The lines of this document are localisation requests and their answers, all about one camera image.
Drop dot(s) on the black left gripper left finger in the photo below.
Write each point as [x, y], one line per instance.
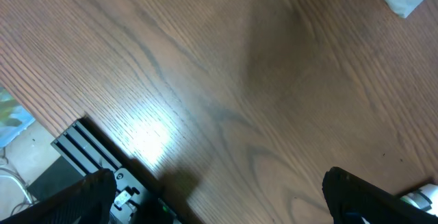
[87, 201]

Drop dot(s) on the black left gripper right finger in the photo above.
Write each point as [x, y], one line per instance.
[351, 199]

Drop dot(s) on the blue patterned item on floor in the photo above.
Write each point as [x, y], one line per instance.
[14, 118]

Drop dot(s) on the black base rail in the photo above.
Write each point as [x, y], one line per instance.
[134, 197]

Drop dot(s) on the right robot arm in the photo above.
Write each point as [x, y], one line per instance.
[423, 198]

